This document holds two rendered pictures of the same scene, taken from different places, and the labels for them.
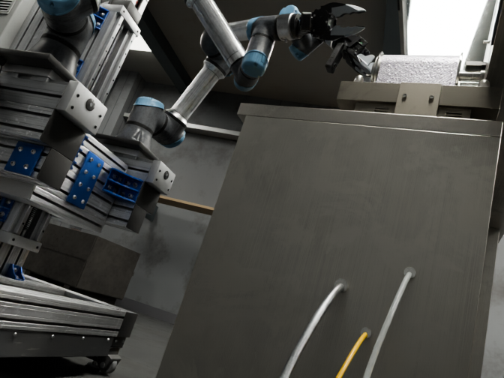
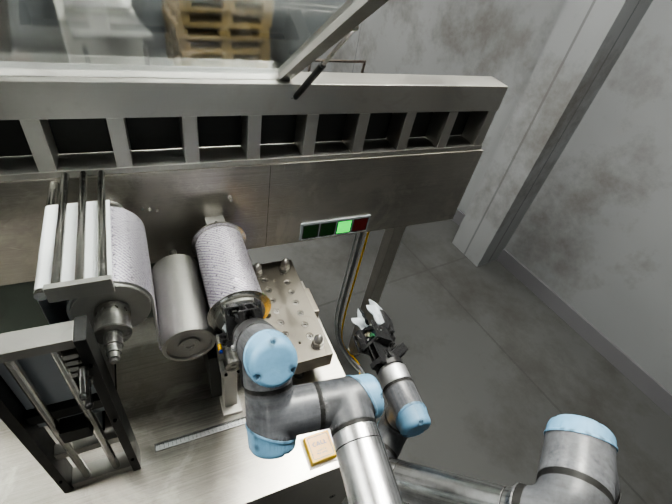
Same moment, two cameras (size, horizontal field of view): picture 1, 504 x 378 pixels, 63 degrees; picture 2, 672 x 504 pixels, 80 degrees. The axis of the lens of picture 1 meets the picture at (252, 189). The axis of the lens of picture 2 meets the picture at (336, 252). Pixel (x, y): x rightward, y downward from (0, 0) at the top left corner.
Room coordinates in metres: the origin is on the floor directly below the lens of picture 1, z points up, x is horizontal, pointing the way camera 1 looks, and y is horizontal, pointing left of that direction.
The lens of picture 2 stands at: (1.62, 0.17, 2.02)
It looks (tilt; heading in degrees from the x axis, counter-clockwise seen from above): 42 degrees down; 212
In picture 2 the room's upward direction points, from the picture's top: 12 degrees clockwise
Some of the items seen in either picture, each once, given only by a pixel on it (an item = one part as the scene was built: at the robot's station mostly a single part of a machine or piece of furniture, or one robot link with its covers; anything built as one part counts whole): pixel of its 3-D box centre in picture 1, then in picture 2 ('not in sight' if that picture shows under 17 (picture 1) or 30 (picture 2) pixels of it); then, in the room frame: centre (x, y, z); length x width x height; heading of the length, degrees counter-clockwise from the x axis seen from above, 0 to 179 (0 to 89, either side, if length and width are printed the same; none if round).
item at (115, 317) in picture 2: not in sight; (112, 322); (1.47, -0.39, 1.34); 0.06 x 0.06 x 0.06; 64
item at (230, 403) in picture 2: not in sight; (230, 377); (1.28, -0.28, 1.05); 0.06 x 0.05 x 0.31; 64
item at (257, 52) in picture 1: (256, 58); (392, 431); (1.11, 0.11, 1.07); 0.11 x 0.08 x 0.11; 10
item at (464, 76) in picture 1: (471, 76); not in sight; (1.11, -0.56, 1.25); 0.07 x 0.04 x 0.04; 64
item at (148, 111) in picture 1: (147, 115); not in sight; (1.60, 0.51, 0.98); 0.13 x 0.12 x 0.14; 147
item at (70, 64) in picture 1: (54, 60); not in sight; (1.13, 0.68, 0.87); 0.15 x 0.15 x 0.10
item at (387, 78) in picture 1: (410, 99); not in sight; (1.12, -0.39, 1.11); 0.23 x 0.01 x 0.18; 64
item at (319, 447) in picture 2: not in sight; (319, 447); (1.20, -0.02, 0.91); 0.07 x 0.07 x 0.02; 64
